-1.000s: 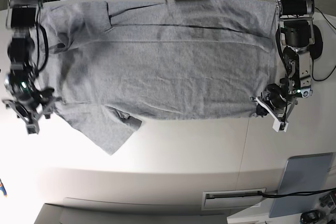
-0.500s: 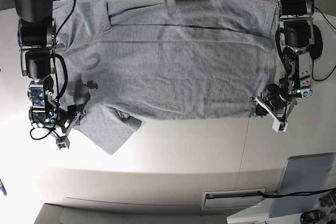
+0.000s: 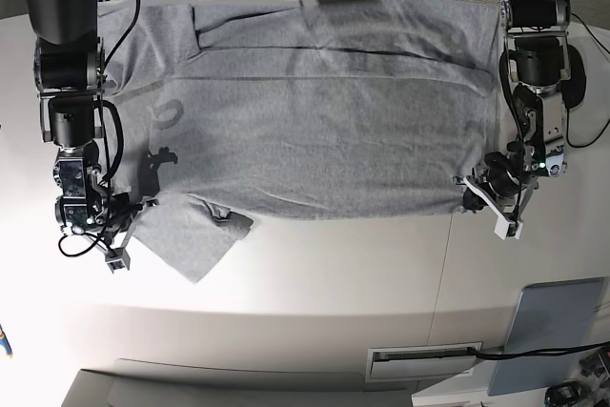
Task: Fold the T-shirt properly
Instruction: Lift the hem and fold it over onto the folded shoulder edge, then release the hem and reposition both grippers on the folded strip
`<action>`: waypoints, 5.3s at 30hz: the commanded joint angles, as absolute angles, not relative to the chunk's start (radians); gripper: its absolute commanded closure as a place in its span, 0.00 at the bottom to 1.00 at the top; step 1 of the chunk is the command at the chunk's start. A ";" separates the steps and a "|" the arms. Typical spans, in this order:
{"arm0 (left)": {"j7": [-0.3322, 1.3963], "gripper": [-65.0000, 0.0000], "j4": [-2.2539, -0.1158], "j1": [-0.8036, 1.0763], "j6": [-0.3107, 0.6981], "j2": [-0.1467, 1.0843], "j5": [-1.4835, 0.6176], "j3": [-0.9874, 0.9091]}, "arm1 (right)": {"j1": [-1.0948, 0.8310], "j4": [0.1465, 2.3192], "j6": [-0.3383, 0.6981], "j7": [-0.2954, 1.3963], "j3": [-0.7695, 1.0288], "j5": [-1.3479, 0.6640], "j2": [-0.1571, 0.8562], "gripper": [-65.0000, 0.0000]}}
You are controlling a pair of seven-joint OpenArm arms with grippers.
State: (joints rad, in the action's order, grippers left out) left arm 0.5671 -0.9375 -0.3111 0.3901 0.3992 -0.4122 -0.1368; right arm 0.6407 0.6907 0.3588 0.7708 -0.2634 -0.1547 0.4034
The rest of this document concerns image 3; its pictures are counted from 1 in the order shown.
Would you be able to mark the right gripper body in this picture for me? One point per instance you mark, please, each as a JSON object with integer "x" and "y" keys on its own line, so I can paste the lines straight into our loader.
{"x": 111, "y": 213}

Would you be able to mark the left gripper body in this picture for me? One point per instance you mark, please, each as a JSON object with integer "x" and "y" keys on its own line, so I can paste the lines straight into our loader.
{"x": 505, "y": 176}

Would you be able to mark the grey T-shirt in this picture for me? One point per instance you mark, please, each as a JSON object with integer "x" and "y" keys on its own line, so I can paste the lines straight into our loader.
{"x": 328, "y": 110}

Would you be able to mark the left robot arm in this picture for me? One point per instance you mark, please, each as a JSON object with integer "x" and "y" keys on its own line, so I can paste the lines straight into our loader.
{"x": 542, "y": 77}

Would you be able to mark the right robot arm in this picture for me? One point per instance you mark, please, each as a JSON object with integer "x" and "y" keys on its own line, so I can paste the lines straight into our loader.
{"x": 69, "y": 72}

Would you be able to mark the grey laptop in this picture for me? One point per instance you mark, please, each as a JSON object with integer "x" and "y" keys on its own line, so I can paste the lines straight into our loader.
{"x": 549, "y": 315}

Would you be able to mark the black computer mouse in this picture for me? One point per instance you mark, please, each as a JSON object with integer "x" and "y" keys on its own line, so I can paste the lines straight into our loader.
{"x": 573, "y": 90}

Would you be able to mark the blue orange tool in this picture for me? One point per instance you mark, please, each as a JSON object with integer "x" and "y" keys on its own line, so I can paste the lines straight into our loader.
{"x": 5, "y": 344}

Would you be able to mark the black device blue trim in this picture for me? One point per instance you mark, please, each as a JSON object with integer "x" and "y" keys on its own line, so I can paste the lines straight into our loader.
{"x": 569, "y": 393}

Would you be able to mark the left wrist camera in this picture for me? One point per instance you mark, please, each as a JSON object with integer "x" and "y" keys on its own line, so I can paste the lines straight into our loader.
{"x": 507, "y": 228}

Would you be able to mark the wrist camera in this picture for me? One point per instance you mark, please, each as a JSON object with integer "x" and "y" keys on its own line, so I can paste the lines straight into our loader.
{"x": 507, "y": 228}
{"x": 117, "y": 259}

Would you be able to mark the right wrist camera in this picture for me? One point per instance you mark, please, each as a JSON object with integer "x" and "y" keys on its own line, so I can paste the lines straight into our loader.
{"x": 117, "y": 259}

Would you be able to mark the white table cable tray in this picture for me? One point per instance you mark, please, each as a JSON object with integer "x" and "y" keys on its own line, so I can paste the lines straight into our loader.
{"x": 394, "y": 364}

